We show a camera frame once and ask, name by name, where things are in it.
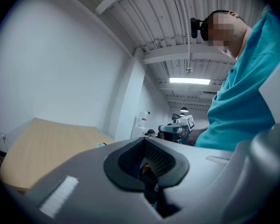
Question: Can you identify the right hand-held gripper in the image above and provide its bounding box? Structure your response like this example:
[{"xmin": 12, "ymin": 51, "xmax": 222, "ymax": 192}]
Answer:
[{"xmin": 158, "ymin": 115, "xmax": 195, "ymax": 146}]

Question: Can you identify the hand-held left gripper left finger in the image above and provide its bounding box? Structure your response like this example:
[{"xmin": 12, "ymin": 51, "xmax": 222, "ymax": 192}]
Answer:
[{"xmin": 21, "ymin": 137, "xmax": 164, "ymax": 224}]

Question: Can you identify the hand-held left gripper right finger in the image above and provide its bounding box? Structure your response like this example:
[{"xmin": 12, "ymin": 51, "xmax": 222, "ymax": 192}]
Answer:
[{"xmin": 144, "ymin": 137, "xmax": 236, "ymax": 224}]

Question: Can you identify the person's right forearm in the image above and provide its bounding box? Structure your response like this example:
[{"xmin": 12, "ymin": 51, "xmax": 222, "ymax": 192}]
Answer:
[{"xmin": 188, "ymin": 127, "xmax": 210, "ymax": 147}]

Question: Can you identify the rectangular ceiling light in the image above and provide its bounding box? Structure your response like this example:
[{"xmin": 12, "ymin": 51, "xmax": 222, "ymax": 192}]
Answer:
[{"xmin": 169, "ymin": 77, "xmax": 211, "ymax": 85}]

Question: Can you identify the light wooden rectangular table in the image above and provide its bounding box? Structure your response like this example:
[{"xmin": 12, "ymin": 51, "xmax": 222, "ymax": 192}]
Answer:
[{"xmin": 0, "ymin": 117, "xmax": 115, "ymax": 191}]

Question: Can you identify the teal shirt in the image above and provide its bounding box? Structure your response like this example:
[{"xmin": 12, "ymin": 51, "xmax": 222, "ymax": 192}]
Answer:
[{"xmin": 195, "ymin": 5, "xmax": 280, "ymax": 153}]

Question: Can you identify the person's head and neck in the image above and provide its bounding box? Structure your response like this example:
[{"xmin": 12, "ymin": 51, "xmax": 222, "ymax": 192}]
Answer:
[{"xmin": 202, "ymin": 9, "xmax": 253, "ymax": 62}]

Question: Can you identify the black head camera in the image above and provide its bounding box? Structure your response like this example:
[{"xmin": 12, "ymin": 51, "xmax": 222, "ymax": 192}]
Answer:
[{"xmin": 190, "ymin": 17, "xmax": 205, "ymax": 40}]

